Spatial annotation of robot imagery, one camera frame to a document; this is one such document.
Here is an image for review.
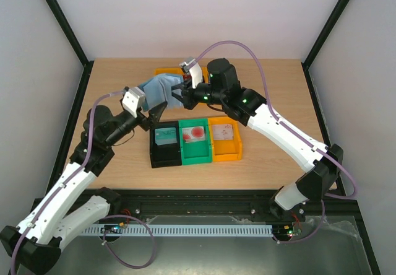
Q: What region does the white red circle card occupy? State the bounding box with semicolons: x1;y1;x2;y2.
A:
182;126;206;143

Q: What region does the orange front plastic bin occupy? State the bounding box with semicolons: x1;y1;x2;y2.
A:
208;116;243;162

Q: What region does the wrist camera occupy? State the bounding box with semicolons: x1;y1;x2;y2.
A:
121;87;145;118
179;57;203;89

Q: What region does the teal credit card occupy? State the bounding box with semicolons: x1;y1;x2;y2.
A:
154;127;177;146

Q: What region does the black frame post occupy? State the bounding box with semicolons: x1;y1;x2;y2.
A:
32;0;93;68
303;0;364;68

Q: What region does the white patterned card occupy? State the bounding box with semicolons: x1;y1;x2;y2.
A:
212;123;233;141

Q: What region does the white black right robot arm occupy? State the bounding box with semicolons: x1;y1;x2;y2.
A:
171;58;343;220

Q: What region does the black frame post left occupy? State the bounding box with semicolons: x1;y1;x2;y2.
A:
32;0;93;68

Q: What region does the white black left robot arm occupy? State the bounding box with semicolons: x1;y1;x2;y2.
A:
1;102;167;274

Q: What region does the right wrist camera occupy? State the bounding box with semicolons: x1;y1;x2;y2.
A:
179;57;203;89

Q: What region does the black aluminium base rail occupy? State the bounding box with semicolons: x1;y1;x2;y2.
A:
74;189;359;223

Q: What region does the black plastic bin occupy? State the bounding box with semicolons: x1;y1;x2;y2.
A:
150;121;182;168

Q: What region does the black frame post right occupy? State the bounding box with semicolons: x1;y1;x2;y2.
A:
303;0;364;68

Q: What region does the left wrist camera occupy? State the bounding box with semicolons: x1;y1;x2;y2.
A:
121;87;145;118

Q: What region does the blue leather card holder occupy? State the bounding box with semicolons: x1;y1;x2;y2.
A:
138;73;183;111

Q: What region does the orange rear triple bin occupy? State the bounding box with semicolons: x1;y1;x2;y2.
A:
154;67;209;83

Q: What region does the green plastic bin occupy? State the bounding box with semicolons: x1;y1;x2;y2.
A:
178;118;212;165

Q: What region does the light blue slotted cable duct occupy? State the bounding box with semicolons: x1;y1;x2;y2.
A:
81;224;273;237

